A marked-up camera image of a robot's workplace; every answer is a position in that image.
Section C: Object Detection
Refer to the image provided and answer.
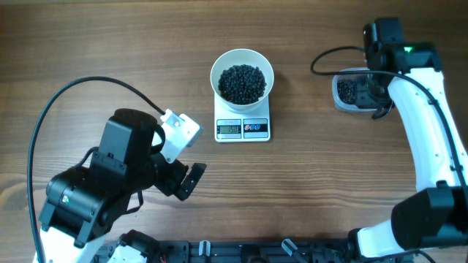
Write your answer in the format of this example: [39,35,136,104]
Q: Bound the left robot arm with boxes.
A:
[35,108,206,262]

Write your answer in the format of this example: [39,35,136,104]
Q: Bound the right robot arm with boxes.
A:
[350,18,467,262]

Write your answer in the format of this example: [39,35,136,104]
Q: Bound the white digital kitchen scale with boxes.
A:
[214,96,271,143]

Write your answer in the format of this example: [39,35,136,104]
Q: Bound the black beans in bowl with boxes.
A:
[218,64,266,105]

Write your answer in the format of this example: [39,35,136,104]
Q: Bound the white bowl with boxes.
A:
[210,48,275,111]

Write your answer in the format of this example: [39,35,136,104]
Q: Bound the clear plastic container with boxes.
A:
[332,74,374,113]

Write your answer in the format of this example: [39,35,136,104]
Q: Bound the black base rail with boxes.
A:
[91,230,414,263]

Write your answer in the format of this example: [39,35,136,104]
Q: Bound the left black cable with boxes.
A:
[27,75,167,263]

